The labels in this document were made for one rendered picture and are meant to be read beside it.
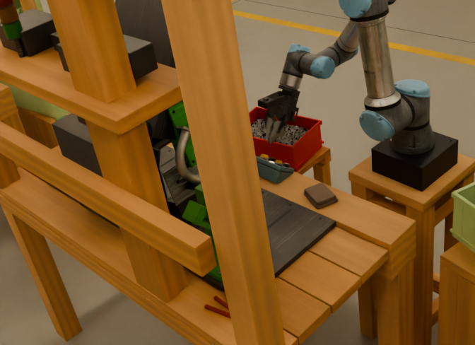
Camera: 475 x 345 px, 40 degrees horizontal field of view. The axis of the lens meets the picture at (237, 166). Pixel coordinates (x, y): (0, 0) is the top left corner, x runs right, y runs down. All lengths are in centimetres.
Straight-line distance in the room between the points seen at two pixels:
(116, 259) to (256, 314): 70
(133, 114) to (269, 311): 57
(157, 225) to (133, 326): 164
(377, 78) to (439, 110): 239
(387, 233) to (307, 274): 28
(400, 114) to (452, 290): 58
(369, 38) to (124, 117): 85
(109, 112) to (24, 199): 112
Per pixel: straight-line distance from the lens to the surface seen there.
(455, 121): 430
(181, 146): 203
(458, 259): 210
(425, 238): 232
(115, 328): 318
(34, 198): 256
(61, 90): 168
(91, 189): 176
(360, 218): 207
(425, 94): 219
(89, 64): 153
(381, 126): 208
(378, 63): 203
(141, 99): 152
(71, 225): 234
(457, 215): 211
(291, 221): 208
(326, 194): 213
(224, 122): 125
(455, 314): 223
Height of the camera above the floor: 220
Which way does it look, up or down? 33 degrees down
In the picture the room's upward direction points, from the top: 10 degrees counter-clockwise
